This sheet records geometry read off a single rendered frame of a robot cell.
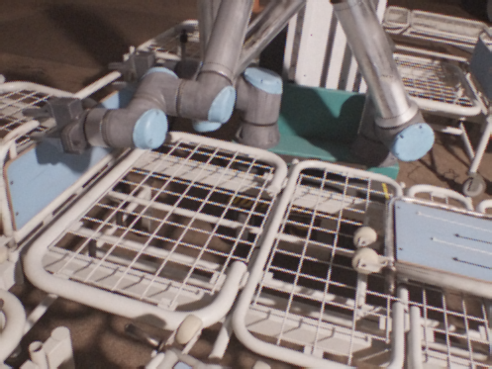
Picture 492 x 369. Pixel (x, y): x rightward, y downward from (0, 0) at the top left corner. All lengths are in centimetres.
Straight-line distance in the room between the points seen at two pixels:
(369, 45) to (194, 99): 61
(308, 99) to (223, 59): 81
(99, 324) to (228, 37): 107
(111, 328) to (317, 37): 132
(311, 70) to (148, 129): 105
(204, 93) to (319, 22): 91
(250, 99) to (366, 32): 52
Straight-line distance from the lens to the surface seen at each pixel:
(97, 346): 171
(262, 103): 178
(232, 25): 124
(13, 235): 132
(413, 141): 167
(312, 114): 196
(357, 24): 148
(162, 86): 115
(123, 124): 109
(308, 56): 197
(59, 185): 143
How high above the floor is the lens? 131
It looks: 31 degrees down
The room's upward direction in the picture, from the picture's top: 6 degrees clockwise
